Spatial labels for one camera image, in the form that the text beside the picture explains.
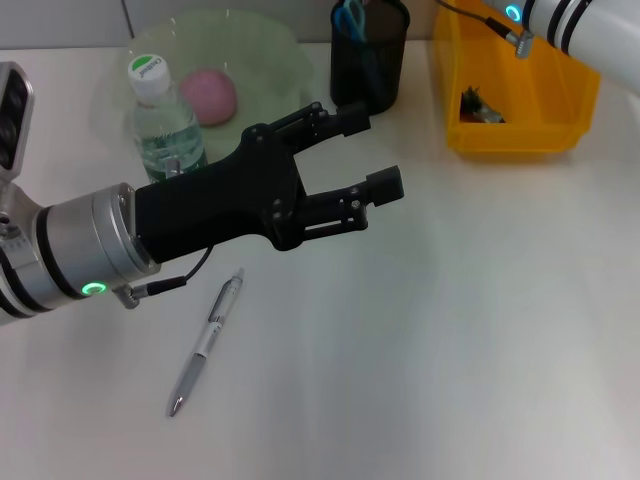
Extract clear water bottle green label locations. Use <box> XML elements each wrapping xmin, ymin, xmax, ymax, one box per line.
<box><xmin>127</xmin><ymin>54</ymin><xmax>209</xmax><ymax>184</ymax></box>

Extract black mesh cylinder bin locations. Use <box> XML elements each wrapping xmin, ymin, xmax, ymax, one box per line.
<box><xmin>329</xmin><ymin>0</ymin><xmax>411</xmax><ymax>116</ymax></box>

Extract gripper cable with plug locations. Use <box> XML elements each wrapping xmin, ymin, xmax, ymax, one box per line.
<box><xmin>112</xmin><ymin>244</ymin><xmax>214</xmax><ymax>310</ymax></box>
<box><xmin>434</xmin><ymin>0</ymin><xmax>536</xmax><ymax>59</ymax></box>

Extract green translucent plastic fruit plate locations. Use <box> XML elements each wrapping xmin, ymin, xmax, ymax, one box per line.
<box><xmin>124</xmin><ymin>10</ymin><xmax>315</xmax><ymax>151</ymax></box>

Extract left gripper cable with plug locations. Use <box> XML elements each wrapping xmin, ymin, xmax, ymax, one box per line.
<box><xmin>112</xmin><ymin>244</ymin><xmax>214</xmax><ymax>310</ymax></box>

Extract right gripper cable with plug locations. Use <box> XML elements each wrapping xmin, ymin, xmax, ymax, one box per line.
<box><xmin>434</xmin><ymin>0</ymin><xmax>536</xmax><ymax>59</ymax></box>

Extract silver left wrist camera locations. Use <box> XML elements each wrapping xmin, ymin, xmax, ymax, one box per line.
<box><xmin>0</xmin><ymin>62</ymin><xmax>36</xmax><ymax>186</ymax></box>

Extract pink toy peach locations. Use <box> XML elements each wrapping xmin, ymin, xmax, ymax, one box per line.
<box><xmin>178</xmin><ymin>68</ymin><xmax>237</xmax><ymax>126</ymax></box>

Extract blue capped scissors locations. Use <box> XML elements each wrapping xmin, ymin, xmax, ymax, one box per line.
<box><xmin>333</xmin><ymin>0</ymin><xmax>381</xmax><ymax>96</ymax></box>

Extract yellow plastic storage bin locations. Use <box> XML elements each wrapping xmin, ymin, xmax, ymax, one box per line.
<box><xmin>432</xmin><ymin>9</ymin><xmax>601</xmax><ymax>161</ymax></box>

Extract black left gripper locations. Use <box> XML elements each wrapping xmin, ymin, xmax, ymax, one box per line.
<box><xmin>134</xmin><ymin>123</ymin><xmax>307</xmax><ymax>264</ymax></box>

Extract silver ballpoint pen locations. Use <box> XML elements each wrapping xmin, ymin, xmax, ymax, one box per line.
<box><xmin>166</xmin><ymin>267</ymin><xmax>246</xmax><ymax>418</ymax></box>

